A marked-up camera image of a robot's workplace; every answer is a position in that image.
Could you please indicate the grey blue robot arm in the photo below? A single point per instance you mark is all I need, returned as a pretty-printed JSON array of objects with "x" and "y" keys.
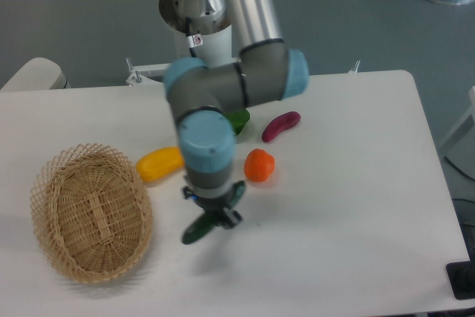
[{"x": 199, "y": 95}]

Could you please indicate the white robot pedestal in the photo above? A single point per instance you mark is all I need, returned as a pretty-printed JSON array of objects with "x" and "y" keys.
[{"x": 200, "y": 28}]

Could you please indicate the orange tomato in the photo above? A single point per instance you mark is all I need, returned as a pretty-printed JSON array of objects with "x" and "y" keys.
[{"x": 259, "y": 165}]

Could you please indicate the woven wicker basket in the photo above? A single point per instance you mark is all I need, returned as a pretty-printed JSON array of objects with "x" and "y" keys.
[{"x": 91, "y": 213}]

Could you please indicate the white chair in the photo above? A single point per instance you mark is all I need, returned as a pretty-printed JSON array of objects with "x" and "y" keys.
[{"x": 38, "y": 74}]

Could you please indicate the yellow bell pepper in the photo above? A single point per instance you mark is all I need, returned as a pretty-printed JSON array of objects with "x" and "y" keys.
[{"x": 160, "y": 163}]

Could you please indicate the purple sweet potato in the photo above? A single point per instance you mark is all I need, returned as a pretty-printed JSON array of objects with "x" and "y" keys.
[{"x": 280, "y": 124}]

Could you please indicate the black device at edge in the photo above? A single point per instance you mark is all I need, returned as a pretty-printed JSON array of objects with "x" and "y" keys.
[{"x": 461, "y": 278}]

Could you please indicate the dark green cucumber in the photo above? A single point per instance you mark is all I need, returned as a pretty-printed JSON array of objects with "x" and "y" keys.
[{"x": 205, "y": 223}]

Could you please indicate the green bok choy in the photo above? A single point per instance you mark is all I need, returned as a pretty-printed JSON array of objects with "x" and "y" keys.
[{"x": 238, "y": 120}]

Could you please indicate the white table frame right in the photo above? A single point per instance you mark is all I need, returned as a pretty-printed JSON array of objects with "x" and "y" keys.
[{"x": 459, "y": 129}]

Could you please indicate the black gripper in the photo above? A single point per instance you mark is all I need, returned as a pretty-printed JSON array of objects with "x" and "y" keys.
[{"x": 220, "y": 208}]

